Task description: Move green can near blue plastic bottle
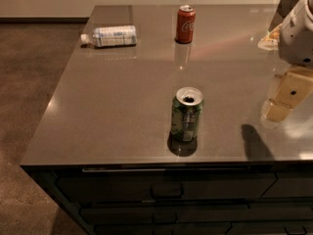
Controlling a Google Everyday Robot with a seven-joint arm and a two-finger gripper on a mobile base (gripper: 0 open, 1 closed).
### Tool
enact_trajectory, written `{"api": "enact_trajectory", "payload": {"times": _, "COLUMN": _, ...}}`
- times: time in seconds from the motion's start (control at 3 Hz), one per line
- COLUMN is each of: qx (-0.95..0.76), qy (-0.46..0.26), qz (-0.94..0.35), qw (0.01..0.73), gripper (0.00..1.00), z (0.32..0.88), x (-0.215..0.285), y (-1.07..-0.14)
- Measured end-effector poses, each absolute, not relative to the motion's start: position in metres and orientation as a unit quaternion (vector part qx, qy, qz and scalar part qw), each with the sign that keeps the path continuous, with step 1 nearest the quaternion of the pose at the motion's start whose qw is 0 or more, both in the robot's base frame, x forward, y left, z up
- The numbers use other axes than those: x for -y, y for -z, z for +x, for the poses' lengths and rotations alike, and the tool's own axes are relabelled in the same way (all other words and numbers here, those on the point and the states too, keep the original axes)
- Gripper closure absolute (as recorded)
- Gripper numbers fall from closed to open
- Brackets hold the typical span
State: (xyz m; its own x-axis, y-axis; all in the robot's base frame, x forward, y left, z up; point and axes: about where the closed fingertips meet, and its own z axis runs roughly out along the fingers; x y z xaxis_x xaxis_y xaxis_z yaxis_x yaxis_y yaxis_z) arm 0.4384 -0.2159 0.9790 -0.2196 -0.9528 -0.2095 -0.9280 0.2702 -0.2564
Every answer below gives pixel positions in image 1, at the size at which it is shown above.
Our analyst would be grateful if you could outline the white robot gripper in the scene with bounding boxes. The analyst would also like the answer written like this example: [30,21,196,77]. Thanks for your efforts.
[261,0,313,128]

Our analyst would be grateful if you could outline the green soda can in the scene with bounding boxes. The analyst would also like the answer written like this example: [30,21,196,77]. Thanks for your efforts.
[171,87,203,142]

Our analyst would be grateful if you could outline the red cola can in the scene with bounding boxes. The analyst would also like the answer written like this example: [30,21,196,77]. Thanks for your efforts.
[175,5,196,44]

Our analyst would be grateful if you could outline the clear plastic water bottle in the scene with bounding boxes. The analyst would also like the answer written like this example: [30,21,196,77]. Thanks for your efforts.
[80,25,137,48]

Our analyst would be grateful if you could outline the clear plastic snack bag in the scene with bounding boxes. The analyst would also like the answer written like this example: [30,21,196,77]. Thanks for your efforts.
[258,24,282,51]

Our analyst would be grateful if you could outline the dark box on counter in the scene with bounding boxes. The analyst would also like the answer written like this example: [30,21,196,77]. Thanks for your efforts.
[268,0,299,31]

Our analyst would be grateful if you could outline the middle dark drawer front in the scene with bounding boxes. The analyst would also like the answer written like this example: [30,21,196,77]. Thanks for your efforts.
[80,202,313,225]

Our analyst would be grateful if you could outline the dark drawer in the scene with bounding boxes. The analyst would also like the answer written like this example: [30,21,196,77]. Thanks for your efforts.
[80,202,313,225]
[57,172,276,203]
[95,222,232,235]

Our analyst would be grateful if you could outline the bottom dark drawer front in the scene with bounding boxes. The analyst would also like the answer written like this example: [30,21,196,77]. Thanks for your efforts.
[95,222,232,235]

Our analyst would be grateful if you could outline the top dark drawer front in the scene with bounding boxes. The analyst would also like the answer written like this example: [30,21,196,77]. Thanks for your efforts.
[57,172,276,203]

